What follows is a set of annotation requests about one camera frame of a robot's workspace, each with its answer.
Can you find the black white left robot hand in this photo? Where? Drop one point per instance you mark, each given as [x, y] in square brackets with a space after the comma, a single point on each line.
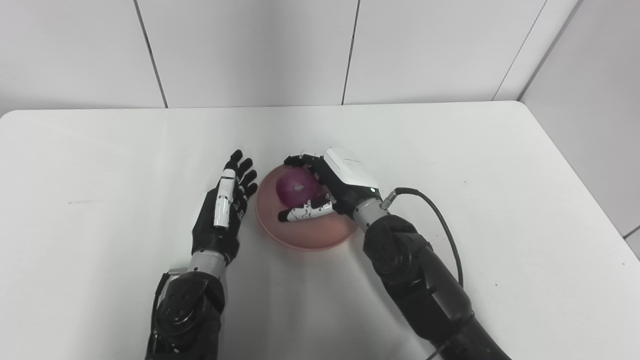
[207, 235]

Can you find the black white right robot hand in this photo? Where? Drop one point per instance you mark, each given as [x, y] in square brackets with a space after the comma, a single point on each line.
[345, 180]

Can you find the purple red onion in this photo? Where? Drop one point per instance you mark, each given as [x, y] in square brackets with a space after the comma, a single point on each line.
[296, 187]

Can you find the pink round plate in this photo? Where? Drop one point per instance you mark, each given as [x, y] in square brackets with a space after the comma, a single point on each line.
[320, 235]

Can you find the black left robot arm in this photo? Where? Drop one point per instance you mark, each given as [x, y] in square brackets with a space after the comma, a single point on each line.
[187, 310]

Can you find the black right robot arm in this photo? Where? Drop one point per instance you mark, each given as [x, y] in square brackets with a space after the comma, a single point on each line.
[420, 280]

